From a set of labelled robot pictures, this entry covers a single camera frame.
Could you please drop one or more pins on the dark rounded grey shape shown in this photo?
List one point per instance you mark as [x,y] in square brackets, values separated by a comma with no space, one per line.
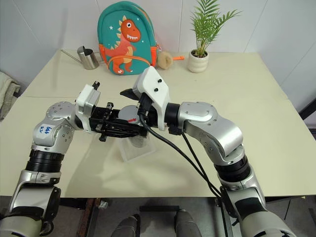
[187,223]

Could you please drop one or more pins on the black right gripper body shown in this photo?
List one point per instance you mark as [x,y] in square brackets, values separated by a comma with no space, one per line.
[151,116]

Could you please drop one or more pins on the beige fluffy pompom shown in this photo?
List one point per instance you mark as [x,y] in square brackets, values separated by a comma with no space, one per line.
[165,60]

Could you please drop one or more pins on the rusty metal table leg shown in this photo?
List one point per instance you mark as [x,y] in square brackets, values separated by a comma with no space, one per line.
[90,217]

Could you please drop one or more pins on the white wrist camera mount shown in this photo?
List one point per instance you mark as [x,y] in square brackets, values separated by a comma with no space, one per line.
[86,103]
[154,86]

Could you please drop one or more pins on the black metal frame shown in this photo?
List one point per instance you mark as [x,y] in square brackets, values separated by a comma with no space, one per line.
[308,111]

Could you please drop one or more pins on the silver jar lid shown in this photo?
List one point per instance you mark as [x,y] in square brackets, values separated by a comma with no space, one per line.
[127,113]

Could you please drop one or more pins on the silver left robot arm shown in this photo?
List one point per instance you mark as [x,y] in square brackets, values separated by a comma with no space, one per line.
[49,134]

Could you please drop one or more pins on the green palm plant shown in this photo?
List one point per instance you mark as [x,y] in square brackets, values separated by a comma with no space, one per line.
[206,22]

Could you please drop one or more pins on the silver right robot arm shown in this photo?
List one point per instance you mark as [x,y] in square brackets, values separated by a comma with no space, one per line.
[222,133]

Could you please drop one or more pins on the teal dinosaur backpack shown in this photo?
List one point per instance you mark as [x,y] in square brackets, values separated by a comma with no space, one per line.
[126,39]

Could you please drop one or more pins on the steel watering can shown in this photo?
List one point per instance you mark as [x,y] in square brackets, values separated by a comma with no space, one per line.
[87,58]

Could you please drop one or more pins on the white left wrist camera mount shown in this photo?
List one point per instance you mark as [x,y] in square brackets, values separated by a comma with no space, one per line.
[86,103]

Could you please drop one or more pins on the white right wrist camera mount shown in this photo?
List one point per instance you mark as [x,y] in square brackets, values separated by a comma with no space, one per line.
[154,86]

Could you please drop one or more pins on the clear plastic box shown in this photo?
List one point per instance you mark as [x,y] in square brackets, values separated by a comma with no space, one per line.
[138,155]

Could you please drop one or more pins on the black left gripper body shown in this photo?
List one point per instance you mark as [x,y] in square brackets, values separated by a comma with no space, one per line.
[98,118]

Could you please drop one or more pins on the white ribbed plant pot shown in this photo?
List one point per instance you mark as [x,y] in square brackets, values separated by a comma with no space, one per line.
[198,62]

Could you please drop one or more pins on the grey folded cloth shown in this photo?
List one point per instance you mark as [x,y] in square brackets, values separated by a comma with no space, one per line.
[7,93]

